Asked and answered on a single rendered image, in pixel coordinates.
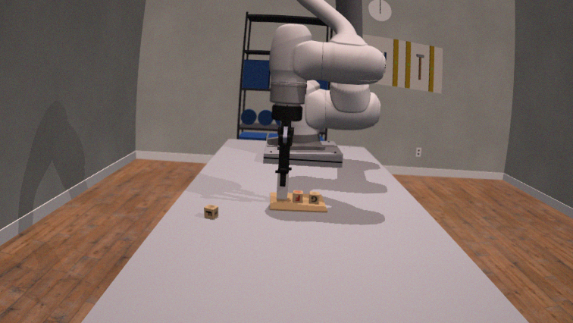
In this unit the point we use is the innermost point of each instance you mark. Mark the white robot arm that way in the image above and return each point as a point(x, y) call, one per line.
point(348, 62)

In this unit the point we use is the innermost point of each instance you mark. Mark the tan flat mat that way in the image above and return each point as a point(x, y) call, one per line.
point(290, 206)

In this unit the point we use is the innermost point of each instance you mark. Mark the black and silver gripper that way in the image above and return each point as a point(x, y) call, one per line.
point(285, 114)

